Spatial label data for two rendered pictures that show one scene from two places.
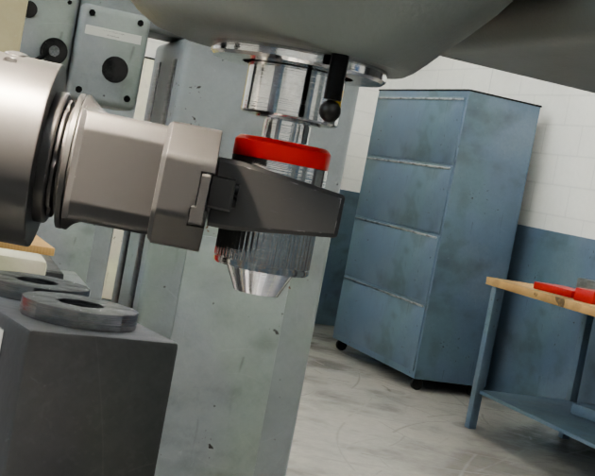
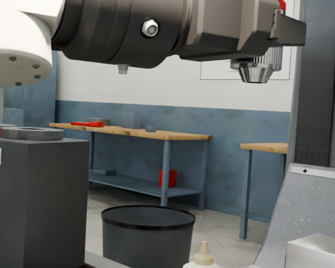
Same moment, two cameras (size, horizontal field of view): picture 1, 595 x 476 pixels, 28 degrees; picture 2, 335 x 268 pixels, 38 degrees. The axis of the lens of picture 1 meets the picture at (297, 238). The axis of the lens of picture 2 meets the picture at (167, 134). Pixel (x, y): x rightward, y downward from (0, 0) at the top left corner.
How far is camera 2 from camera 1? 0.35 m
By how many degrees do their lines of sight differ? 26
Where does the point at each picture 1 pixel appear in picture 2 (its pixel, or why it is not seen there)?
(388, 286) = not seen: hidden behind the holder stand
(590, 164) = (83, 70)
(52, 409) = (42, 185)
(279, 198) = (283, 26)
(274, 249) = (276, 55)
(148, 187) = (237, 22)
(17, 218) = (168, 47)
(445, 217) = (24, 100)
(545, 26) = not seen: outside the picture
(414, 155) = not seen: hidden behind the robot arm
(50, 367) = (39, 162)
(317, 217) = (298, 35)
